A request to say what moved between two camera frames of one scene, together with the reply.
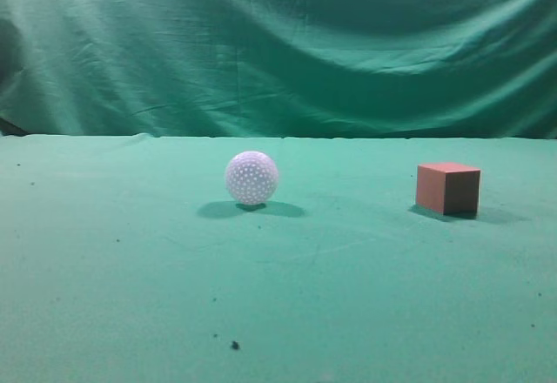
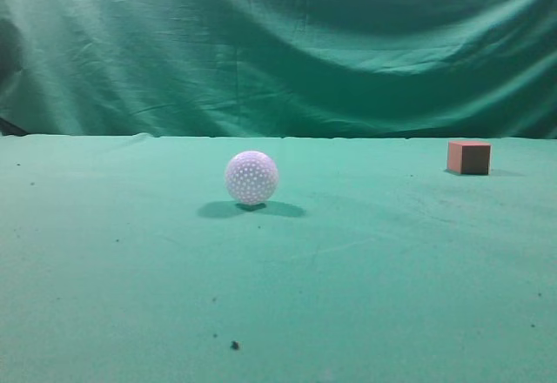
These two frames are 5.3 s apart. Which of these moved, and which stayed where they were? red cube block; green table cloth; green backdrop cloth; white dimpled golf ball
Moved: red cube block
Stayed: white dimpled golf ball; green table cloth; green backdrop cloth
